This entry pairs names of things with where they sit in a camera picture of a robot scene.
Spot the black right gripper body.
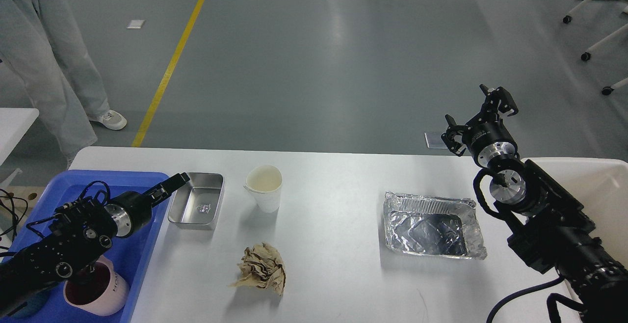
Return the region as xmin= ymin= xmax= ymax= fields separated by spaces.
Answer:
xmin=460 ymin=120 xmax=520 ymax=168

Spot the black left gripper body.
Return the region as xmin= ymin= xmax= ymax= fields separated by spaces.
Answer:
xmin=104 ymin=191 xmax=152 ymax=238

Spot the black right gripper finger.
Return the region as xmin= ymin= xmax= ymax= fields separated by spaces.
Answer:
xmin=473 ymin=84 xmax=520 ymax=128
xmin=441 ymin=114 xmax=469 ymax=157

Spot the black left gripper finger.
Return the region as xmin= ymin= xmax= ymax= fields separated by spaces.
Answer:
xmin=142 ymin=172 xmax=188 ymax=201
xmin=150 ymin=175 xmax=191 ymax=210

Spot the stainless steel rectangular tin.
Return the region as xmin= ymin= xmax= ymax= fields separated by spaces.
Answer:
xmin=168 ymin=172 xmax=225 ymax=231

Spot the pink ribbed mug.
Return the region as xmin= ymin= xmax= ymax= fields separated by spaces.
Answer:
xmin=63 ymin=255 xmax=130 ymax=317

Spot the aluminium foil tray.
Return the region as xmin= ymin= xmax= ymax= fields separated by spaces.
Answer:
xmin=383 ymin=191 xmax=488 ymax=260

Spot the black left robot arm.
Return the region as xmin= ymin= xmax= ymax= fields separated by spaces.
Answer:
xmin=1 ymin=173 xmax=190 ymax=317

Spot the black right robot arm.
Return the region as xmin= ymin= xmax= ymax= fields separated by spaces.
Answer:
xmin=441 ymin=84 xmax=628 ymax=323

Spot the clear floor plate left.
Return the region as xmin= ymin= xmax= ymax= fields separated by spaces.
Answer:
xmin=424 ymin=132 xmax=448 ymax=149

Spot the white paper cup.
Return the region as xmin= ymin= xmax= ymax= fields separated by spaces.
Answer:
xmin=244 ymin=165 xmax=283 ymax=213

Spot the white plastic bin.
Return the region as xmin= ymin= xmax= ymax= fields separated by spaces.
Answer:
xmin=520 ymin=159 xmax=628 ymax=323

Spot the crumpled brown paper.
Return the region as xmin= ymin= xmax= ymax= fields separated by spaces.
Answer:
xmin=230 ymin=242 xmax=287 ymax=296

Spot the white wheeled chair base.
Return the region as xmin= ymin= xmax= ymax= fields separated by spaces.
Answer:
xmin=562 ymin=0 xmax=628 ymax=96

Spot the person in grey trousers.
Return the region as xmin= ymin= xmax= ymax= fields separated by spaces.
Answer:
xmin=0 ymin=0 xmax=127 ymax=163

